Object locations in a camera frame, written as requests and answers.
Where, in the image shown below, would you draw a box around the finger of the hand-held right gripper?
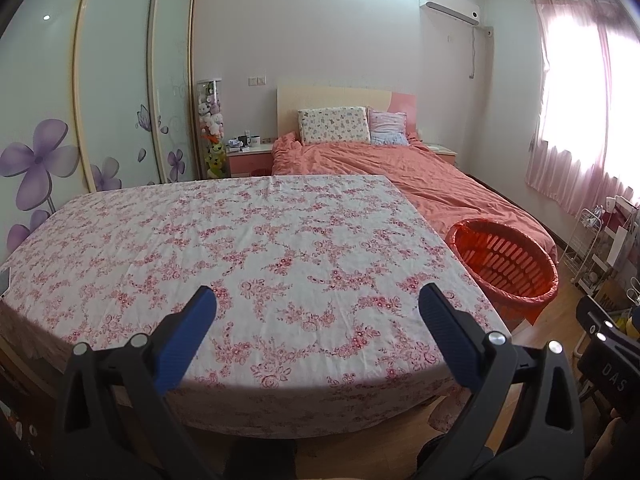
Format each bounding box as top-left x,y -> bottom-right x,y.
575,295 -> 640,359

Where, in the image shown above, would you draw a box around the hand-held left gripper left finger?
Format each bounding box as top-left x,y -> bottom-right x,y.
50,285 -> 226,480

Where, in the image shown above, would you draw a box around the white wire rack cart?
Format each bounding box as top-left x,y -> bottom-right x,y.
559,206 -> 602,282

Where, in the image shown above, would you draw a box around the floral print pillow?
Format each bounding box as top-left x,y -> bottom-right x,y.
298,106 -> 372,146

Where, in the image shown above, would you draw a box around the brown paper bag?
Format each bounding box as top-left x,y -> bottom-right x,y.
595,280 -> 632,312

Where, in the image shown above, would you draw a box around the white air conditioner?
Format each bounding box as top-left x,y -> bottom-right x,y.
418,0 -> 482,26

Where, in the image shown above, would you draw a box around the white shelf unit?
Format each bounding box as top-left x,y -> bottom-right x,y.
580,195 -> 640,302

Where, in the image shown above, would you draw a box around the bed with coral duvet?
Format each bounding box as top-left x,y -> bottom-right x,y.
271,130 -> 559,267

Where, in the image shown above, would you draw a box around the pink striped pillow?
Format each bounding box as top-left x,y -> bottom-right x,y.
367,106 -> 409,147

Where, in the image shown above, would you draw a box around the pink curtain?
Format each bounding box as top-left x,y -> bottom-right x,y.
525,0 -> 640,222

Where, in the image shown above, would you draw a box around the pink nightstand with mugs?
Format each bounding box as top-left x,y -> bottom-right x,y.
226,142 -> 275,179

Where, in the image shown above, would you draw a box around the cream pink headboard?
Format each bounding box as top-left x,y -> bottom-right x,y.
276,85 -> 418,147

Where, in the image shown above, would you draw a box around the orange plastic laundry basket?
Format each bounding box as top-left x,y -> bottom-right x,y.
445,218 -> 559,327

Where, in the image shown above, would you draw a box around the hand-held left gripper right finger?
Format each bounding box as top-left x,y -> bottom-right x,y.
418,283 -> 587,480

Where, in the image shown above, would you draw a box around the glass case of plush toys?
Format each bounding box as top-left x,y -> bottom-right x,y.
196,78 -> 224,180

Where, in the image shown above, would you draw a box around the wardrobe with floral sliding doors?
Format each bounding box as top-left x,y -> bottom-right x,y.
0,0 -> 197,261

